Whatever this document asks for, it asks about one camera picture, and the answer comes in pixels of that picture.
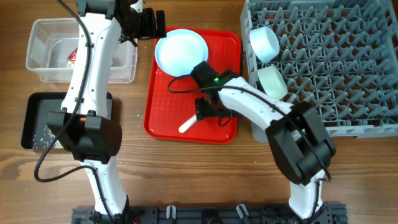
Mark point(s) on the black waste tray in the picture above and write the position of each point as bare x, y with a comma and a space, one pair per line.
38, 107

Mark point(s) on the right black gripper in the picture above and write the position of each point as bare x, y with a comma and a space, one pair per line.
200, 109

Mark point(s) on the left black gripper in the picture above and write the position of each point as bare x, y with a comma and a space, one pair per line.
149, 30

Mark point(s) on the red snack wrapper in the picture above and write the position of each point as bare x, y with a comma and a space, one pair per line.
72, 59

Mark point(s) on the clear plastic bin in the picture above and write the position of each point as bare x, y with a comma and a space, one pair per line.
51, 43

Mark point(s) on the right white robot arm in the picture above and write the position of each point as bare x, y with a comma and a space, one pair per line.
300, 144

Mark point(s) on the light green bowl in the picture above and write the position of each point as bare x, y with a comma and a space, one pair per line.
270, 82

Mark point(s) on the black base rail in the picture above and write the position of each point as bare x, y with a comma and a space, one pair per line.
329, 213

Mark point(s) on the red plastic tray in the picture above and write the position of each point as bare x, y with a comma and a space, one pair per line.
166, 111

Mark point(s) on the white plastic spoon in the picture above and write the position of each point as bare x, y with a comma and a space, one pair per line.
188, 124

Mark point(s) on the light blue bowl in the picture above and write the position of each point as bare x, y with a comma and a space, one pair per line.
264, 43

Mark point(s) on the grey dishwasher rack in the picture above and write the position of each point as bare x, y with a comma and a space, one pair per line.
340, 56

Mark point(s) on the large light blue plate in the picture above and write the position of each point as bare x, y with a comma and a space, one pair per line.
180, 51

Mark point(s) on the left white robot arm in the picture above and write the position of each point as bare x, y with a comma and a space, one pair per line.
81, 125

